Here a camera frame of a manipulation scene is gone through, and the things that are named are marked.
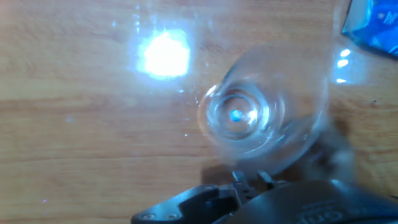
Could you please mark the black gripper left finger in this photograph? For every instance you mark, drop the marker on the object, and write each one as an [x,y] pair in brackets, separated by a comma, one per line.
[199,205]

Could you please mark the blue tissue pack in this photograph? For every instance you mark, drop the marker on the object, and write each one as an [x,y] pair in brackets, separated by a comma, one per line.
[376,21]

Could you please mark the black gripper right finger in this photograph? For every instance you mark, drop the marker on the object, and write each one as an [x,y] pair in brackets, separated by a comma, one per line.
[267,180]

